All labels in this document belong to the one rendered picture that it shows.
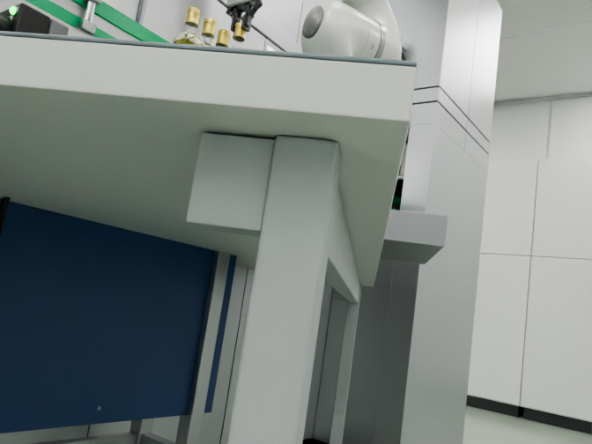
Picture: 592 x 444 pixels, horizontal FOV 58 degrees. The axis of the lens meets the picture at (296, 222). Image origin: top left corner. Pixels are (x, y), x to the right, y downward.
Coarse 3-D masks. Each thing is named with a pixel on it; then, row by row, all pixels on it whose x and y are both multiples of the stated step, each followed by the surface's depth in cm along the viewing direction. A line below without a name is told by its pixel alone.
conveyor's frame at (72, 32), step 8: (0, 0) 86; (8, 0) 87; (16, 0) 88; (24, 0) 90; (0, 8) 86; (8, 8) 87; (48, 16) 92; (64, 24) 95; (72, 32) 96; (80, 32) 97
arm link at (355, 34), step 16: (320, 16) 103; (336, 16) 103; (352, 16) 104; (304, 32) 107; (320, 32) 103; (336, 32) 102; (352, 32) 104; (368, 32) 107; (304, 48) 108; (320, 48) 105; (336, 48) 103; (352, 48) 105; (368, 48) 108
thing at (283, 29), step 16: (112, 0) 137; (128, 0) 141; (224, 0) 166; (272, 0) 188; (288, 0) 196; (304, 0) 203; (320, 0) 212; (336, 0) 221; (128, 16) 141; (256, 16) 178; (272, 16) 188; (288, 16) 196; (304, 16) 204; (272, 32) 185; (288, 32) 196; (288, 48) 193; (400, 192) 274
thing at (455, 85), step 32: (416, 0) 231; (448, 0) 221; (480, 0) 253; (416, 32) 227; (448, 32) 222; (480, 32) 254; (448, 64) 223; (480, 64) 256; (416, 96) 221; (448, 96) 225; (480, 96) 257; (448, 128) 225; (480, 128) 258; (480, 160) 259
